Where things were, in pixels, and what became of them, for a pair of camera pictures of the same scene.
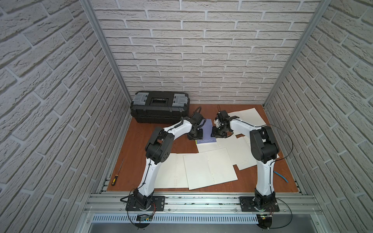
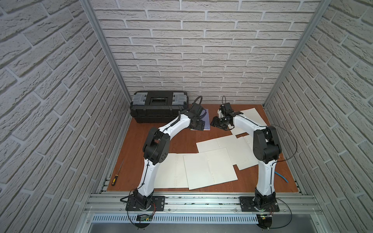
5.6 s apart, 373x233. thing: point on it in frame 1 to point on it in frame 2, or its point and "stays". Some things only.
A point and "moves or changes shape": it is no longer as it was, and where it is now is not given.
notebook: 239,148 stays
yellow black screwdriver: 114,181 stays
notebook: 209,168 stays
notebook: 171,174 stays
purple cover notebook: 207,132 moves or changes shape
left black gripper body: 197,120 to 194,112
